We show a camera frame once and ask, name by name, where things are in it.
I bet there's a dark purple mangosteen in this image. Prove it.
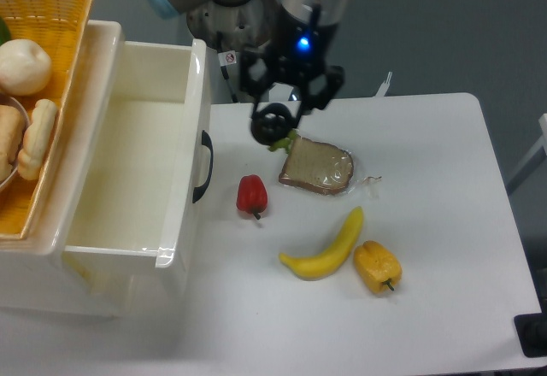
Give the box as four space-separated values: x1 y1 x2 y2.
250 103 298 146

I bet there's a long braided bread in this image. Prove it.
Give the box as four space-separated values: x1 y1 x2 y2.
17 99 57 180

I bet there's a yellow banana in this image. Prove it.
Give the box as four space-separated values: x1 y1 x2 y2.
279 206 365 280

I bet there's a green vegetable in basket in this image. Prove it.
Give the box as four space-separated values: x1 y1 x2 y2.
0 18 12 45

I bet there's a black device at table edge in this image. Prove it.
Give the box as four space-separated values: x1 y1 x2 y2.
514 313 547 358

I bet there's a red bell pepper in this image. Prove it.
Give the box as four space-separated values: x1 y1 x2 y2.
236 174 268 220

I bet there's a black drawer handle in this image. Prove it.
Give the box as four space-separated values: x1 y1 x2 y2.
192 130 215 203

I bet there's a yellow bell pepper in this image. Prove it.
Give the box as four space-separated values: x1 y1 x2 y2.
353 240 403 294

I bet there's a bread slice in plastic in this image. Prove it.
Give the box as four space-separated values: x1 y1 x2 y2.
278 134 382 200

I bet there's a brown bread roll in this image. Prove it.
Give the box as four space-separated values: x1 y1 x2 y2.
0 105 26 181

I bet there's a white drawer cabinet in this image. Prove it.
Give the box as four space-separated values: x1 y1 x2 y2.
1 21 191 316

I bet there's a yellow woven basket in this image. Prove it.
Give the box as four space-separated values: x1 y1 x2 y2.
1 0 93 242

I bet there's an open upper white drawer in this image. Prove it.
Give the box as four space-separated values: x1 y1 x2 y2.
66 40 210 273

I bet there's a white metal bracket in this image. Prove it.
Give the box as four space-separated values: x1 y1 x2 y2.
268 83 301 103

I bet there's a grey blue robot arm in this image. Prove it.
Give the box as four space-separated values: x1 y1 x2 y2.
148 0 349 144

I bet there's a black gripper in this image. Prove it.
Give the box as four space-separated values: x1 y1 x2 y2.
239 6 344 128

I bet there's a round white bun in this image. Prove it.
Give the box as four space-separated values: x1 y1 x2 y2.
1 39 53 96

